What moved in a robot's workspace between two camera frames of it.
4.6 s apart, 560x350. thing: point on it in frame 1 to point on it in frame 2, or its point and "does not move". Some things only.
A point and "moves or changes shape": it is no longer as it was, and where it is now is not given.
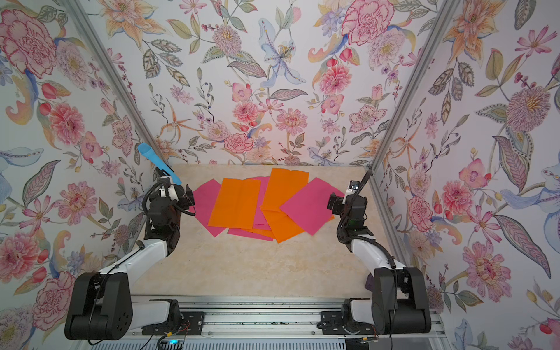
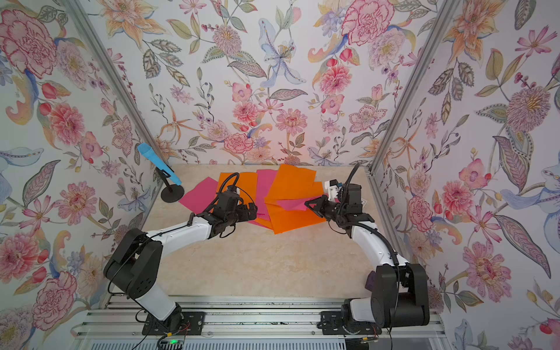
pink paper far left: (205, 198) does not move
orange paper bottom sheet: (281, 227) to (284, 220)
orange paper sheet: (236, 204) moves or changes shape
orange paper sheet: (281, 186) moves or changes shape
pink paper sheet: (308, 205) moves or changes shape
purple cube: (369, 284) does not move
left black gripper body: (181, 204) to (234, 216)
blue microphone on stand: (147, 150) does not move
